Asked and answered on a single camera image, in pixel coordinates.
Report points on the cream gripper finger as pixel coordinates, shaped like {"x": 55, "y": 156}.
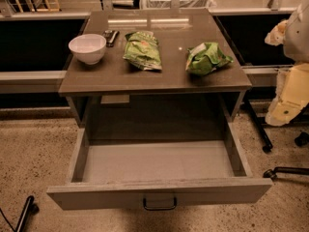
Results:
{"x": 276, "y": 35}

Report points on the green rice chip bag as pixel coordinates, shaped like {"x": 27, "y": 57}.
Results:
{"x": 206, "y": 58}

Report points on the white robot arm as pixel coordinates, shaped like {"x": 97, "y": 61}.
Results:
{"x": 292, "y": 90}

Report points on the green chip bag left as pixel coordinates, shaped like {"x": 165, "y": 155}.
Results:
{"x": 142, "y": 51}

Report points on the grey drawer cabinet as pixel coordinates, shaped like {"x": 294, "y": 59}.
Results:
{"x": 176, "y": 30}

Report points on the open grey top drawer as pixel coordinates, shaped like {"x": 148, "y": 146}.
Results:
{"x": 117, "y": 174}

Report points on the black chair base leg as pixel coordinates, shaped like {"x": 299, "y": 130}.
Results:
{"x": 272, "y": 173}

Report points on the black stapler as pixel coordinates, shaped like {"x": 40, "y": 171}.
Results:
{"x": 110, "y": 36}

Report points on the white ceramic bowl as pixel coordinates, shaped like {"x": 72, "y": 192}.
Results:
{"x": 88, "y": 48}

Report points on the black stand leg left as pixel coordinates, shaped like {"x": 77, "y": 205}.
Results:
{"x": 30, "y": 208}

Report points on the black table leg frame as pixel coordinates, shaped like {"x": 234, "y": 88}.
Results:
{"x": 301, "y": 140}

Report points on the white wire basket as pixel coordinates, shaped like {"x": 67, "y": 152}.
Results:
{"x": 185, "y": 4}

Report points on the black drawer handle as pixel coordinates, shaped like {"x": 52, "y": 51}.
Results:
{"x": 157, "y": 208}

